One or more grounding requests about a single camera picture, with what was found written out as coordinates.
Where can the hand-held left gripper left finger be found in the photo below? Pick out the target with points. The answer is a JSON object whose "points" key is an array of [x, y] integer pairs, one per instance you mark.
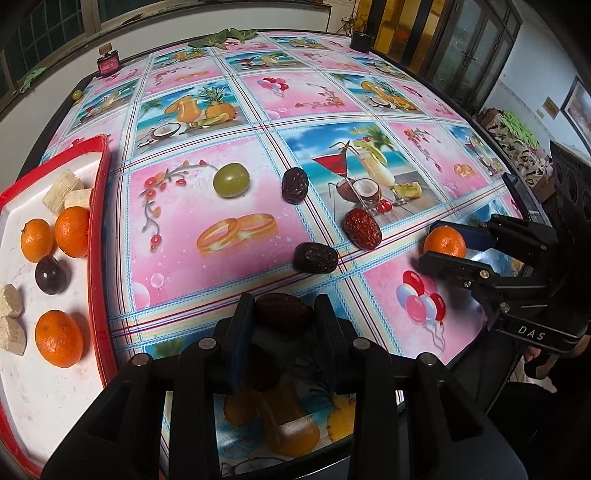
{"points": [[240, 341]]}

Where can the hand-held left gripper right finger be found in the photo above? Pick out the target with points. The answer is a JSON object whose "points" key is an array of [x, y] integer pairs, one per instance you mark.
{"points": [[328, 341]]}

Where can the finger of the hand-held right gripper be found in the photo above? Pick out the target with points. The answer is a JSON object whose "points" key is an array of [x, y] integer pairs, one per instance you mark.
{"points": [[457, 267], [478, 237]]}

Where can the orange tangerine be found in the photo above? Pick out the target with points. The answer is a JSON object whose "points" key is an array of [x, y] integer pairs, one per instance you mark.
{"points": [[37, 240], [73, 230], [59, 339], [443, 243]]}

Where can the dark brown date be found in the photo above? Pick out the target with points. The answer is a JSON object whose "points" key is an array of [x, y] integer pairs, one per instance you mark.
{"points": [[316, 257], [263, 369], [295, 184], [284, 311]]}

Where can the red rimmed white tray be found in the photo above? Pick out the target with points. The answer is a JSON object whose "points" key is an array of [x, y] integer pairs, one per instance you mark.
{"points": [[46, 392]]}

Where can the beige sugarcane piece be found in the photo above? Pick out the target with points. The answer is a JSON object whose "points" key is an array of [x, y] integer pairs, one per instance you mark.
{"points": [[59, 189], [10, 300], [11, 332], [79, 197]]}

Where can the person's right hand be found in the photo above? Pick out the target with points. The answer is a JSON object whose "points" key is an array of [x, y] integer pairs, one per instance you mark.
{"points": [[538, 369]]}

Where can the fruit printed tablecloth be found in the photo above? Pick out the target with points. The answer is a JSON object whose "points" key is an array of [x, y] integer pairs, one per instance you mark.
{"points": [[207, 277]]}

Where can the cluttered cardboard boxes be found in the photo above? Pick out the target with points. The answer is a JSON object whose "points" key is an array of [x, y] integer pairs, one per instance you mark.
{"points": [[512, 143]]}

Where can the red date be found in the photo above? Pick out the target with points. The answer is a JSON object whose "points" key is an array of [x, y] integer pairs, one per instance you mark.
{"points": [[362, 228]]}

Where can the green plum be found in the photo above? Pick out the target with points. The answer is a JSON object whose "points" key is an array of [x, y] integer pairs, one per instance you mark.
{"points": [[231, 181]]}

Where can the glass door wooden cabinet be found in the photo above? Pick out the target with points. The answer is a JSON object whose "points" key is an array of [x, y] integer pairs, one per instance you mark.
{"points": [[461, 41]]}

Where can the dark purple plum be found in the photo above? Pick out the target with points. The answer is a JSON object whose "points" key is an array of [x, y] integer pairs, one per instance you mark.
{"points": [[51, 275]]}

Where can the black cup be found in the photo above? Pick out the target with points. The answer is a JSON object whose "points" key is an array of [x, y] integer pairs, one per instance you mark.
{"points": [[361, 41]]}

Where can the green artificial leaves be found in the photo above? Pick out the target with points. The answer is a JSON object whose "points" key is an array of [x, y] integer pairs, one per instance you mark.
{"points": [[221, 37]]}

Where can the red perfume bottle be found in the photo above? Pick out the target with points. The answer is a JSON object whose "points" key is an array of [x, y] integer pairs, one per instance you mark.
{"points": [[107, 62]]}

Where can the green cloth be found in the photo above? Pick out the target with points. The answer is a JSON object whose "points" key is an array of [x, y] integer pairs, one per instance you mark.
{"points": [[32, 77]]}

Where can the wooden framed window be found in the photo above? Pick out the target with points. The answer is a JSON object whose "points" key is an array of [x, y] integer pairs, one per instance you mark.
{"points": [[46, 37]]}

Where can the small yellow wall plaque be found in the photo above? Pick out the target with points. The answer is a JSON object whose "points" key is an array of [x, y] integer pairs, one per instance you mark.
{"points": [[549, 107]]}

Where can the framed wall picture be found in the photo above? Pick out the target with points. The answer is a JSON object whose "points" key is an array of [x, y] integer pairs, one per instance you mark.
{"points": [[577, 108]]}

